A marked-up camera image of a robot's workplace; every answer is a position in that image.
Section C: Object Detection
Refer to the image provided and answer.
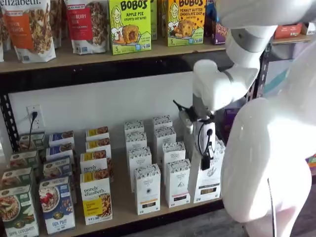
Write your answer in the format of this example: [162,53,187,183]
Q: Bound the red purely elizabeth bag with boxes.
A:
[65,0,110,56]

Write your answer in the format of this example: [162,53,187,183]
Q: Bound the blue Zbar box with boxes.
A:
[205,0,229,46]

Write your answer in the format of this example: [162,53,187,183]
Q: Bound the white box green strip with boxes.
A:
[187,139,226,204]

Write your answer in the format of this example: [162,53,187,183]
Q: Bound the white wall outlet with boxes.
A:
[26,104,46,131]

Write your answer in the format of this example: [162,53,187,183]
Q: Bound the orange Bobo's peanut butter box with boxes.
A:
[167,0,207,47]

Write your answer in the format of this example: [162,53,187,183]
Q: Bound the yellow purely elizabeth box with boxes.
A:
[79,168,114,226]
[85,137,113,159]
[85,126,110,142]
[79,150,115,184]

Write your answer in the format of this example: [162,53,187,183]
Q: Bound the blue flax cereal box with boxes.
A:
[42,156,78,203]
[45,142,75,161]
[48,130,76,148]
[39,176,77,236]

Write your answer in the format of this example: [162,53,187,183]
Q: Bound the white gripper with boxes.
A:
[196,120,217,171]

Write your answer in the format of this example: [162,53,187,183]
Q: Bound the orange purely elizabeth bag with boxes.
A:
[0,0,57,64]

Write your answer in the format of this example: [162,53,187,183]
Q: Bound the purple Annie's box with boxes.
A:
[223,107,245,139]

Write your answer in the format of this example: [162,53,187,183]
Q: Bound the black metal shelf rack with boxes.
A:
[0,41,273,237]

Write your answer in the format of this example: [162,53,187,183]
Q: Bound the brown purely elizabeth bag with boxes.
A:
[49,0,68,49]

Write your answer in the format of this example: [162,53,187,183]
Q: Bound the colourful box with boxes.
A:
[304,153,316,177]

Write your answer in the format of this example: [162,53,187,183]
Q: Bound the orange Annie's box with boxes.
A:
[274,22,304,40]

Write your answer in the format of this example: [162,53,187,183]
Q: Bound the black plug with cable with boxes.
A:
[29,111,39,152]

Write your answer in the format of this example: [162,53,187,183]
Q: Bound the green cereal box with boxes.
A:
[0,185,40,237]
[0,167,35,192]
[9,150,40,171]
[18,132,46,153]

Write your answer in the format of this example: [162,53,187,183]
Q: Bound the white box pink strip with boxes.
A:
[161,141,187,186]
[164,158,192,208]
[154,126,177,164]
[152,115,173,130]

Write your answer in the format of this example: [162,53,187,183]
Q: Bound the small white box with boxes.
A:
[301,21,316,36]

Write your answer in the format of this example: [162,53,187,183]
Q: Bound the green Bobo's apple pie box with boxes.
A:
[108,0,152,56]
[150,0,159,41]

